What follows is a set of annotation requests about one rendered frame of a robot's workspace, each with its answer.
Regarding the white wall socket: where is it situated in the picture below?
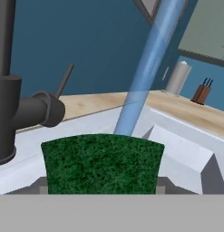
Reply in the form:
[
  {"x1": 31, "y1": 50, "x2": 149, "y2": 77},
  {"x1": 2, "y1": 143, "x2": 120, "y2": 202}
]
[{"x1": 161, "y1": 65, "x2": 170, "y2": 82}]

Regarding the white sink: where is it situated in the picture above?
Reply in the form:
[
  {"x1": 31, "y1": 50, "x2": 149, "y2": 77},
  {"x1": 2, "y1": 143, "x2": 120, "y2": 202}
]
[{"x1": 0, "y1": 103, "x2": 224, "y2": 196}]

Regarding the blue water stream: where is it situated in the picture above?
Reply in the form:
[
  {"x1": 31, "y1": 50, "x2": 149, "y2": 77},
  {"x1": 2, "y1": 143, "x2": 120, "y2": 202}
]
[{"x1": 112, "y1": 0, "x2": 188, "y2": 137}]

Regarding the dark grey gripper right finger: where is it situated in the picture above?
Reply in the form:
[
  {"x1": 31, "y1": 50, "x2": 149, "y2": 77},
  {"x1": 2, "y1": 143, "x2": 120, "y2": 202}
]
[{"x1": 155, "y1": 176, "x2": 199, "y2": 196}]

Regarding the white paper towel roll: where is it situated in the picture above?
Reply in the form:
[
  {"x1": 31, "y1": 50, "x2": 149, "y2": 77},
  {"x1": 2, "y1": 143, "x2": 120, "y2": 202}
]
[{"x1": 164, "y1": 60, "x2": 193, "y2": 97}]

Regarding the brown knife block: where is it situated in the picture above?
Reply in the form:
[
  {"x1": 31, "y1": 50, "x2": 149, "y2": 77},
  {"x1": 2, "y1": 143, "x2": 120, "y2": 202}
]
[{"x1": 190, "y1": 77, "x2": 214, "y2": 106}]

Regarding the grey wall cupboard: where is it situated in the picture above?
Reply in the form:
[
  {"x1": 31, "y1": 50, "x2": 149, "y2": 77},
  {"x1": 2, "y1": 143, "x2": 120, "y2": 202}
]
[{"x1": 177, "y1": 0, "x2": 224, "y2": 69}]

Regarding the dark grey tap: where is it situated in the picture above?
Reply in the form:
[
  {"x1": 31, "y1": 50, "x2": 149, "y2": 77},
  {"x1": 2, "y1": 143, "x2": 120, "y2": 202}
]
[{"x1": 0, "y1": 0, "x2": 75, "y2": 167}]

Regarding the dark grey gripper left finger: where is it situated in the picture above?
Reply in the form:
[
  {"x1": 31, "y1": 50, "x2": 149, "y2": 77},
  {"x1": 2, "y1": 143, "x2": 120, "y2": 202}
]
[{"x1": 5, "y1": 177, "x2": 49, "y2": 196}]

